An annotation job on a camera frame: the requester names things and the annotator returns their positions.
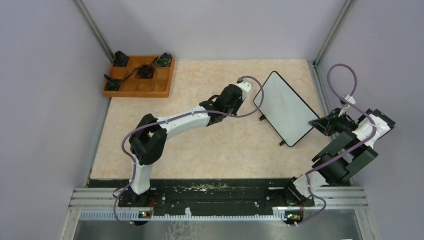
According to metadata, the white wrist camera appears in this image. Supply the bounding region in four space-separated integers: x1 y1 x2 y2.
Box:
236 78 253 101
338 94 356 117

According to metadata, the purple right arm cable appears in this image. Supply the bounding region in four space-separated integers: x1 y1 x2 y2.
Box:
285 63 379 228

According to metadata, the dark object top-left compartment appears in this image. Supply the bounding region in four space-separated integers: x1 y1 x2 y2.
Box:
113 51 130 68

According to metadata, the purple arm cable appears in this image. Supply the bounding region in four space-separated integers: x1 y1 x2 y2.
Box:
113 75 265 228
285 63 379 228

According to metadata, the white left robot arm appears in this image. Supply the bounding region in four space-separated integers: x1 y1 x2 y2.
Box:
129 81 252 207

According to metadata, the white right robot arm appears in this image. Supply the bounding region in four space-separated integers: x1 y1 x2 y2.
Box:
281 108 396 206

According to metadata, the orange compartment tray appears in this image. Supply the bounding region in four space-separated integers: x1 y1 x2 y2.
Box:
102 55 176 98

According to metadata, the dark object top-right compartment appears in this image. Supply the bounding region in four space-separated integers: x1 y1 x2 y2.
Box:
156 52 173 68

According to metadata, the aluminium front rail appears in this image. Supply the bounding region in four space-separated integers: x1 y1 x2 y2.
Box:
68 187 369 223

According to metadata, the corner aluminium post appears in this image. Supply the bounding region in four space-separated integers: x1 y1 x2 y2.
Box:
72 0 115 63
313 0 356 68

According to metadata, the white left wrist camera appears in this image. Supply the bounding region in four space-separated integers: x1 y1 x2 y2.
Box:
236 78 253 101

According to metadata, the dark object left compartment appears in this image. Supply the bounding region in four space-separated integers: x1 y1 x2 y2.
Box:
103 74 123 92

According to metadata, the right corner aluminium post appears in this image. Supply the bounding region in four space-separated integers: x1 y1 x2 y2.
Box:
313 0 356 68

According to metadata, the left corner aluminium post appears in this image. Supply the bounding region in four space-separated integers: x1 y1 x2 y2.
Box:
72 0 115 63

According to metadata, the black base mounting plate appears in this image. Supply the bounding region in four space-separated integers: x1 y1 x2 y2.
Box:
87 178 324 218

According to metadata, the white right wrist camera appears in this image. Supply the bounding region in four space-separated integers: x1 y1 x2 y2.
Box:
338 94 356 117

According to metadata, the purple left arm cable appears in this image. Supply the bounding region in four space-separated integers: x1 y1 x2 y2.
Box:
113 75 265 228

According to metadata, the dark object centre compartment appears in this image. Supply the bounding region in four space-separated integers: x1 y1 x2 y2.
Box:
136 64 155 79

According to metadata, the black framed whiteboard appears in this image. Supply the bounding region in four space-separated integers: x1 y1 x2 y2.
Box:
253 71 320 148

